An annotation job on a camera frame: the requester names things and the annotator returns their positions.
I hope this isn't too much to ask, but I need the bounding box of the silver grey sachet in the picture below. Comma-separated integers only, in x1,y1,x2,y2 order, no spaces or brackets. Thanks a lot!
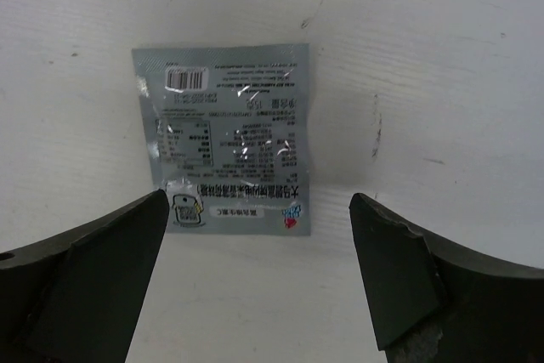
132,43,311,236

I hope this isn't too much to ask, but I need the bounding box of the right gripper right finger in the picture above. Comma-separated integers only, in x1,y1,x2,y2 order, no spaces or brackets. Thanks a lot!
349,193,543,363

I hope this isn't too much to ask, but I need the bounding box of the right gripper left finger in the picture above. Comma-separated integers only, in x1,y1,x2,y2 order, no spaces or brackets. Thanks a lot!
1,190,169,362

